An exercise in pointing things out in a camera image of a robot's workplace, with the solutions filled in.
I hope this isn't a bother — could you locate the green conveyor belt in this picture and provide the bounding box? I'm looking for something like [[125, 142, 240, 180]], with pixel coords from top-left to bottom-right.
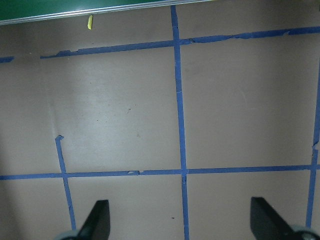
[[0, 0, 213, 26]]

